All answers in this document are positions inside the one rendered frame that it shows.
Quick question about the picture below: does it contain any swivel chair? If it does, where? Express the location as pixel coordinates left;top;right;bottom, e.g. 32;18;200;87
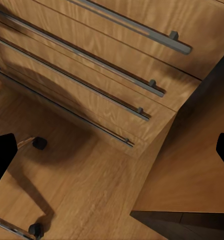
0;135;47;240

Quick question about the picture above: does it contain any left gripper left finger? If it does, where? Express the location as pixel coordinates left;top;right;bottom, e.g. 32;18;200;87
0;133;18;179

